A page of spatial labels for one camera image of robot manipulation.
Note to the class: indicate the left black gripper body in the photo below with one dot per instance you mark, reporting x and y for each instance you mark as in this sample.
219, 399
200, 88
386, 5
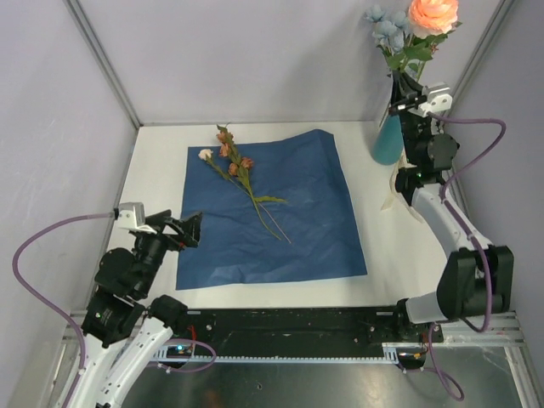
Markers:
152, 248

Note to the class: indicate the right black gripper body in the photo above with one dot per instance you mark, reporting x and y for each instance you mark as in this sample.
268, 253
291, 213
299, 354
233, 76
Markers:
414, 127

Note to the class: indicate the cream printed ribbon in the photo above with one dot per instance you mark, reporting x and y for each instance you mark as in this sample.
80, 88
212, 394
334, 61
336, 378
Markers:
399, 187

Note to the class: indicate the blue wrapping paper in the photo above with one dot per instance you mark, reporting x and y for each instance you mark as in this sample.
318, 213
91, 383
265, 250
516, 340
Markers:
297, 223

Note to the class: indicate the single cream rosebud stem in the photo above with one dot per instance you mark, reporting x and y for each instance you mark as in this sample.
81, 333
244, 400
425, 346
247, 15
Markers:
207, 156

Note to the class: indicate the brown flower stem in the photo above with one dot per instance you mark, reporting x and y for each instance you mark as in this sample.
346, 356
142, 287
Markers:
240, 168

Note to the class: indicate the peach rose stem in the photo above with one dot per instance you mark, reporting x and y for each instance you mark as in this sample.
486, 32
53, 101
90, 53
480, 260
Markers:
430, 24

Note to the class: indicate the blue flower stem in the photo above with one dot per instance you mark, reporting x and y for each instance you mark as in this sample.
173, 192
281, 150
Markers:
391, 35

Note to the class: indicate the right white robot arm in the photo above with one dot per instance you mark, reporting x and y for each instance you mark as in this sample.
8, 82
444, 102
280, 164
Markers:
478, 275

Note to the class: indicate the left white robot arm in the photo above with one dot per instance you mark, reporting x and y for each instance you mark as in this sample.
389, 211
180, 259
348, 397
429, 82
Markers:
119, 334

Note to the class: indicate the teal conical vase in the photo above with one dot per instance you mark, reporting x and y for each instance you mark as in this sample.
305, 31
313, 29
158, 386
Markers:
389, 144

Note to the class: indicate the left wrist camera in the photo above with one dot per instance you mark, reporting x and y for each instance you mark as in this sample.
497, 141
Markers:
130, 216

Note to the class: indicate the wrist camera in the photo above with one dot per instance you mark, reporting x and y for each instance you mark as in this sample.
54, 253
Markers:
435, 99
130, 216

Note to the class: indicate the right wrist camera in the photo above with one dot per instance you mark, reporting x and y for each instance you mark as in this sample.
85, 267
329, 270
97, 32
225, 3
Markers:
435, 99

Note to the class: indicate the aluminium frame rails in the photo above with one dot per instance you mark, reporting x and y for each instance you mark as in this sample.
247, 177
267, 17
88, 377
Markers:
496, 15

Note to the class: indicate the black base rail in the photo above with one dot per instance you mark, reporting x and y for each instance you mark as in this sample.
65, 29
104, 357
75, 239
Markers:
313, 335

